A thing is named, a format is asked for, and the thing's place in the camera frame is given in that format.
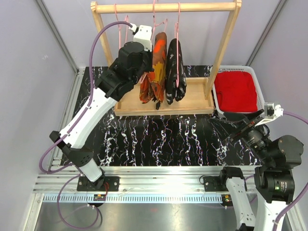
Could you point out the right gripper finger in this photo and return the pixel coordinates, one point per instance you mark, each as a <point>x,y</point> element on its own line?
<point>226,130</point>
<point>250,119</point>

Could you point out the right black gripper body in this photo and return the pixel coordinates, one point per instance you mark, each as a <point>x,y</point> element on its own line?
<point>256,137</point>

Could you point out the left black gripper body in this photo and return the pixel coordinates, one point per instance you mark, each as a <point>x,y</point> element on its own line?
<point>147,64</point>

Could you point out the orange camouflage trousers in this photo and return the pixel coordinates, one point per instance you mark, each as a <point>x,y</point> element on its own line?
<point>153,85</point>

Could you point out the red trousers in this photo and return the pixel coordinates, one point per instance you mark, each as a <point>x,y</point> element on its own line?
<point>236,92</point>

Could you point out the pink wire hanger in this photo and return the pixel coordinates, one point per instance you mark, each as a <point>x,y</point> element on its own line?
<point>156,24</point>
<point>119,26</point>
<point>177,46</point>

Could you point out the black white patterned trousers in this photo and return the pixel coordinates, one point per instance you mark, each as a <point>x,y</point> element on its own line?
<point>175,83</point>

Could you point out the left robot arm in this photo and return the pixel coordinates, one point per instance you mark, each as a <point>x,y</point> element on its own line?
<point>134,59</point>

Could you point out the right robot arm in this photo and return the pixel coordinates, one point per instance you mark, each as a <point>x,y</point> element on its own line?
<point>273,180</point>

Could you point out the wooden clothes rack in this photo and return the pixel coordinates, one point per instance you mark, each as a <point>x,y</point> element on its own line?
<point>198,98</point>

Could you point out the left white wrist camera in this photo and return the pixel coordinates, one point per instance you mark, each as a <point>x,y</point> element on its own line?
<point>143,35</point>

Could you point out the aluminium mounting rail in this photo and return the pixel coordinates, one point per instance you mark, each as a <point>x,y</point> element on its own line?
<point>143,180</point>

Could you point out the white slotted cable duct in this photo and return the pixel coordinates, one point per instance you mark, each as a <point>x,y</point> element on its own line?
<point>134,198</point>

